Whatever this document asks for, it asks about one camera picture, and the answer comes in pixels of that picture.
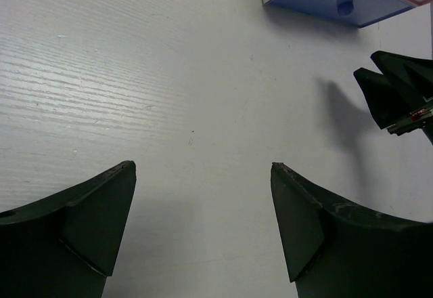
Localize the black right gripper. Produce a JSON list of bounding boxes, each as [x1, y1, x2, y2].
[[353, 51, 432, 141]]

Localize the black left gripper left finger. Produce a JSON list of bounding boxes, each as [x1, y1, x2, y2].
[[1, 161, 136, 297]]

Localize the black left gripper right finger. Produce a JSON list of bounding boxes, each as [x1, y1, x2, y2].
[[271, 163, 432, 297]]

